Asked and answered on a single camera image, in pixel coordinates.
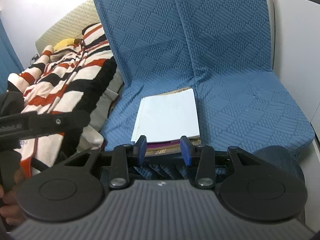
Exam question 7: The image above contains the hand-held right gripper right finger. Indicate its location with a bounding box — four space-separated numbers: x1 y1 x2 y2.
180 135 265 189

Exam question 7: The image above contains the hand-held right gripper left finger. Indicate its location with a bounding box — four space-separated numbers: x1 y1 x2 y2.
64 135 148 189

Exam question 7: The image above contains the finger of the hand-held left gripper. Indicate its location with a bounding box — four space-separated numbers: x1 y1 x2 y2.
27 109 91 137

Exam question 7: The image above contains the purple book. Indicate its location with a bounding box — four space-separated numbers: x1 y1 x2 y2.
146 140 182 147

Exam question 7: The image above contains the brown map-print book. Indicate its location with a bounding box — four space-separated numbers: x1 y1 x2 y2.
145 87 201 157

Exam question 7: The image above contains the white paper booklet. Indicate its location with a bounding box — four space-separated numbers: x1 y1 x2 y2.
131 89 201 143

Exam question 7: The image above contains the person's left hand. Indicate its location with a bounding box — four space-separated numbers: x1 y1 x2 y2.
0 170 24 227

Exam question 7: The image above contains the striped fleece blanket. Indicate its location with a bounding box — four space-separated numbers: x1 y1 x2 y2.
7 22 118 178

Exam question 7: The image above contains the blue curtain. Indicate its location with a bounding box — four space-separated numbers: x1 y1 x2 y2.
0 17 24 93

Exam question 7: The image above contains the yellow plush toy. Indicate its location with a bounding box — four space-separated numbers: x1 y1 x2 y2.
54 38 83 53

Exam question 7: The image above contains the person's right leg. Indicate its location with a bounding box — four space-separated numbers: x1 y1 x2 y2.
251 145 305 193

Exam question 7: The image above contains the white wardrobe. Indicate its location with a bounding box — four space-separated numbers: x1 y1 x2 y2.
262 0 320 155

